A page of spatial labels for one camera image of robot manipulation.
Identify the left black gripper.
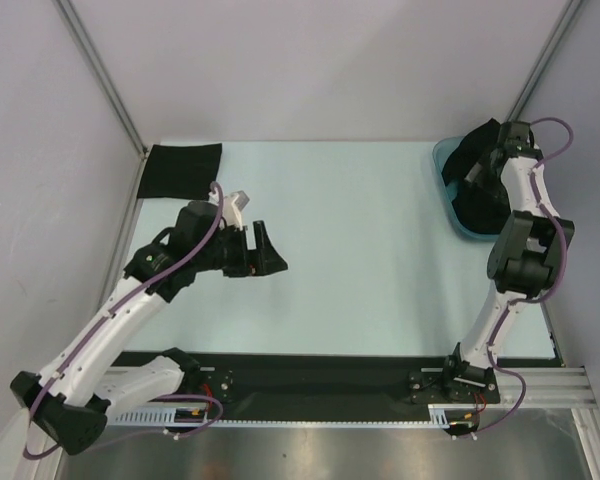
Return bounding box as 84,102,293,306
194,220,286,277

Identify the black t shirt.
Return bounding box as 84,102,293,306
442,118,511,236
137,143,223,200

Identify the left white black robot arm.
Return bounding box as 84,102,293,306
10,192,288,455

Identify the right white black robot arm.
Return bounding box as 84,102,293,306
439,119,575,403

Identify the folded black t shirt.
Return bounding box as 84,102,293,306
137,143,223,200

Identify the teal transparent plastic bin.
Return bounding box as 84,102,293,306
431,136,498,243

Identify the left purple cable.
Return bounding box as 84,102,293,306
22,182,226,461

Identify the purple cable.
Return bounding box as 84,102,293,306
22,182,226,461
449,116,576,441

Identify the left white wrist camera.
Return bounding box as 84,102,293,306
222,190,250,230

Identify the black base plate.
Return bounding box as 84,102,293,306
114,352,564,421

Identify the white slotted cable duct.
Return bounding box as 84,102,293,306
108,407,209,428

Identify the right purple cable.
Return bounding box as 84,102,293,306
449,116,576,441

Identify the aluminium frame rail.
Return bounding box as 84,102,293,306
99,364,594,409

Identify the left aluminium corner post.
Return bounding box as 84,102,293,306
52,0,148,158

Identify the aluminium corner post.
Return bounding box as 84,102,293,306
52,0,148,158
506,0,589,121

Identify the right aluminium corner post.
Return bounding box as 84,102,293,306
506,0,589,121

